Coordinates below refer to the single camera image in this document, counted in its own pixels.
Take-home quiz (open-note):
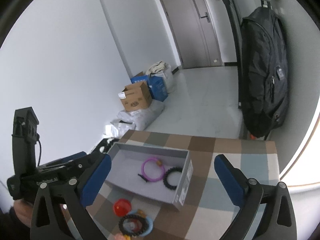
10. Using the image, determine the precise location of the person's left hand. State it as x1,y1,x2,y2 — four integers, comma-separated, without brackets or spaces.
12,199,34,229

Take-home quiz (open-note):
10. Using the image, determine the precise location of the checkered table cloth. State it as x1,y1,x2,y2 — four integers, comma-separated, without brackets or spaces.
87,131,279,239

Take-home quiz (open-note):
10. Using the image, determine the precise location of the white plastic bag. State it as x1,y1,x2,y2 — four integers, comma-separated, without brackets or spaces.
102,119,136,139
117,100,165,131

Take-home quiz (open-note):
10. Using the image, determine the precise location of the purple ring bracelet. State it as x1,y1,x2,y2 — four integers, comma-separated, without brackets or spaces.
138,156,166,183

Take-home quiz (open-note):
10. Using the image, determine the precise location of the beige cloth bag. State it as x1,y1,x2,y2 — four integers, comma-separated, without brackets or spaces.
146,61,175,94

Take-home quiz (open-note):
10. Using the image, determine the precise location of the grey cardboard box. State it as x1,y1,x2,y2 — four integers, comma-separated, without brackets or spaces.
106,142,193,210

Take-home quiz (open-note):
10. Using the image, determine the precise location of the brown cardboard box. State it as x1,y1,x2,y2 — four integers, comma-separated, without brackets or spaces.
118,81,152,112

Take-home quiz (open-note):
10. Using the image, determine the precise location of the black backpack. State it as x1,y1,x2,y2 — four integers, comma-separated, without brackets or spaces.
240,7,289,138

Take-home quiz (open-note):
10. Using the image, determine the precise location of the black braided bracelet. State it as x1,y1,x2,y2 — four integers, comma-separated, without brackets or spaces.
163,166,185,192

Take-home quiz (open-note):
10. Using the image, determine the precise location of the grey door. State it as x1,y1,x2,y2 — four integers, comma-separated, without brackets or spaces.
160,0,222,69

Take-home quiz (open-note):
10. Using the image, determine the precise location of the black bead bracelet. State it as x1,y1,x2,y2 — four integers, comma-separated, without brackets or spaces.
118,213,148,236

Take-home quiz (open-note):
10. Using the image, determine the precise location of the blue cardboard box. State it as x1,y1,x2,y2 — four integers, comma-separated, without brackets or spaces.
131,72,168,102

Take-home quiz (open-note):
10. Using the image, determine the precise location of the red round badge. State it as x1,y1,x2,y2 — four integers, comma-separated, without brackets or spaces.
113,198,132,217

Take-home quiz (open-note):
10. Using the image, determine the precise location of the light blue ring bracelet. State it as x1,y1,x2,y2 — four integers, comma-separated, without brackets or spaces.
122,210,154,238

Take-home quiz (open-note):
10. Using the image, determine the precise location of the pink pig figurine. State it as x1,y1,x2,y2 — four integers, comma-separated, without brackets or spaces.
114,233,131,240

